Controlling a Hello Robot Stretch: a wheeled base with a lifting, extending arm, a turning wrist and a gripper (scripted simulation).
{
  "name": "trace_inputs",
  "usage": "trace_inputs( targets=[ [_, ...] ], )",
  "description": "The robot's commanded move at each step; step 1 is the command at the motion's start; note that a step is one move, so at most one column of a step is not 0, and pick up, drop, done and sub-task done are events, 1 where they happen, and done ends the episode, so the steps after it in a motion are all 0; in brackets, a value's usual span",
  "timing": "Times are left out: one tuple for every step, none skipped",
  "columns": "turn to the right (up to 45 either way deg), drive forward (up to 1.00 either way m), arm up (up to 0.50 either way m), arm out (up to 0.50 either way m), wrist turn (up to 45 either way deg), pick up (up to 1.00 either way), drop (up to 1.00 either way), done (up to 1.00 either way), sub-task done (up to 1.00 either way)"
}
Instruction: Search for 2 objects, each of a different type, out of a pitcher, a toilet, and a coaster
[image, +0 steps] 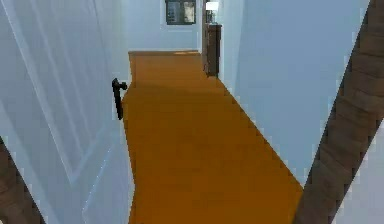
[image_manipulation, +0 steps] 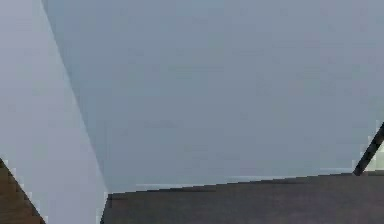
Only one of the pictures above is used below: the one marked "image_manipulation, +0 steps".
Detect black thin bar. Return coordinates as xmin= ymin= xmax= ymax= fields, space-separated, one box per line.
xmin=352 ymin=121 xmax=384 ymax=177

